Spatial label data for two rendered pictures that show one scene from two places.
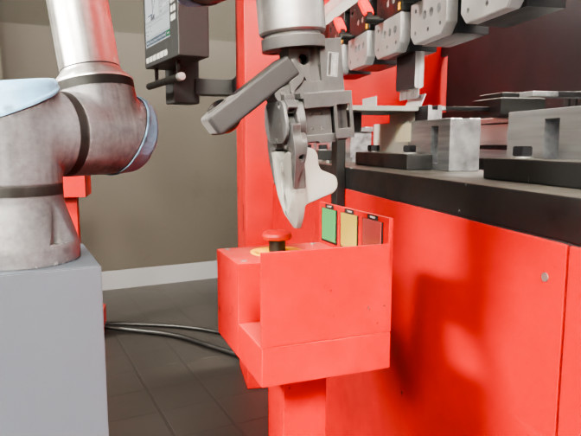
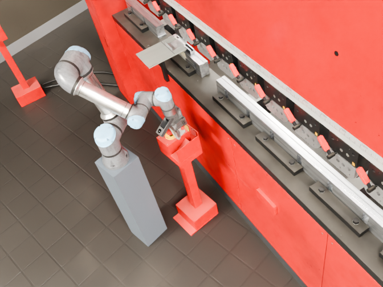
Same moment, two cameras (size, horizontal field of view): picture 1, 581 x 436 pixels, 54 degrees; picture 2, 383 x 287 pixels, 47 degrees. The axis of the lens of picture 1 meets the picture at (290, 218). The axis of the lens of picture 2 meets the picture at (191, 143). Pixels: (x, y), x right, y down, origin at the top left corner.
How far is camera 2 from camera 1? 1.91 m
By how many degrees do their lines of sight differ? 40
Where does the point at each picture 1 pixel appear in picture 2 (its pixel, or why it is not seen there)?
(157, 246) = (28, 19)
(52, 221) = (123, 152)
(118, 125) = (124, 122)
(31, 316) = (130, 171)
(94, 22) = not seen: hidden behind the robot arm
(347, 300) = (192, 148)
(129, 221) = (7, 13)
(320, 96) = (179, 122)
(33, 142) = (117, 143)
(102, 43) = not seen: hidden behind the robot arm
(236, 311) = (168, 153)
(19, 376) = (131, 181)
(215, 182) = not seen: outside the picture
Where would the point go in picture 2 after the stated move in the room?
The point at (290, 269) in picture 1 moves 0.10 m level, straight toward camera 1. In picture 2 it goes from (182, 150) to (187, 163)
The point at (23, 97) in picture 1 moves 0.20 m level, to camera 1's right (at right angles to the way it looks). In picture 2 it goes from (113, 137) to (149, 124)
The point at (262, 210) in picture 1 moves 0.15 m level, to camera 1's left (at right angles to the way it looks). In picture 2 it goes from (114, 38) to (96, 44)
